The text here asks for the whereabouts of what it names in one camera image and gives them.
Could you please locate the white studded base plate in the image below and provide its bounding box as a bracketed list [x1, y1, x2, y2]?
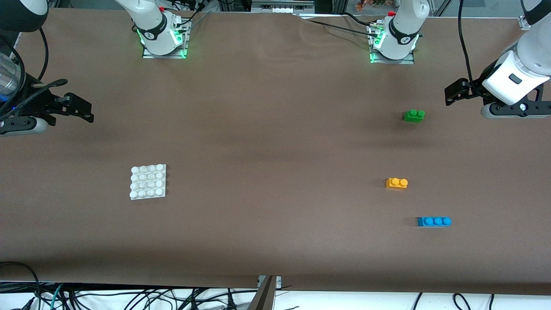
[130, 164, 167, 201]

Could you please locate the blue three-stud block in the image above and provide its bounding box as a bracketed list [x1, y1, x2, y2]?
[417, 216, 452, 227]

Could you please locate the grey metal rack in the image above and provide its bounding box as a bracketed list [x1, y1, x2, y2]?
[251, 0, 317, 13]

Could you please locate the thick black right camera cable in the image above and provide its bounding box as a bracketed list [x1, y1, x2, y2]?
[0, 78, 69, 119]

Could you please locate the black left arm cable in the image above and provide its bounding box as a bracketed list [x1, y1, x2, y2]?
[458, 0, 476, 93]

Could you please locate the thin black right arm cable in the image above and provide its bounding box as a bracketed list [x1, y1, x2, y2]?
[37, 27, 49, 82]

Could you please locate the short black cable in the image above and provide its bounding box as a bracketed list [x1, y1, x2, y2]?
[342, 12, 373, 26]

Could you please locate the long black cable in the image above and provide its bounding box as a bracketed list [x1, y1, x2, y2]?
[293, 13, 379, 35]

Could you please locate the black looped floor cable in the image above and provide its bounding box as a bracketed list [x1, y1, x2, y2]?
[0, 261, 41, 302]

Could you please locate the teal cable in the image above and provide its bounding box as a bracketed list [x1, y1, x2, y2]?
[50, 283, 65, 310]

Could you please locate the tangled black cable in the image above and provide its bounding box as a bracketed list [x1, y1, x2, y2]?
[65, 286, 259, 310]

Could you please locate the dark metal post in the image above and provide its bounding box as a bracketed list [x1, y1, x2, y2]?
[246, 276, 276, 310]

